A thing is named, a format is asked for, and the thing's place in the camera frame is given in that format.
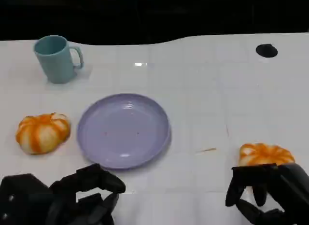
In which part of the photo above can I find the pale green mug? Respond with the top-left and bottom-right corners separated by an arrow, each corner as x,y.
33,35 -> 84,84

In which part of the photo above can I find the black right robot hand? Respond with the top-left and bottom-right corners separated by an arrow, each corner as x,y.
225,163 -> 309,225

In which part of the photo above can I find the black round table cable hole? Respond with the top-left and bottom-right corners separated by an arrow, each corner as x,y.
255,43 -> 278,58

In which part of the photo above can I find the lilac plate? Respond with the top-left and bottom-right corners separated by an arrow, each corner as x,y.
77,93 -> 172,170

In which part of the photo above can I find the orange white toy bread roll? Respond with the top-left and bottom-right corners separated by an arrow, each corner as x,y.
239,142 -> 295,167
15,112 -> 71,155

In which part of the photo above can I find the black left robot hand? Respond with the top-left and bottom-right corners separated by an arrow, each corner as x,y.
0,163 -> 126,225

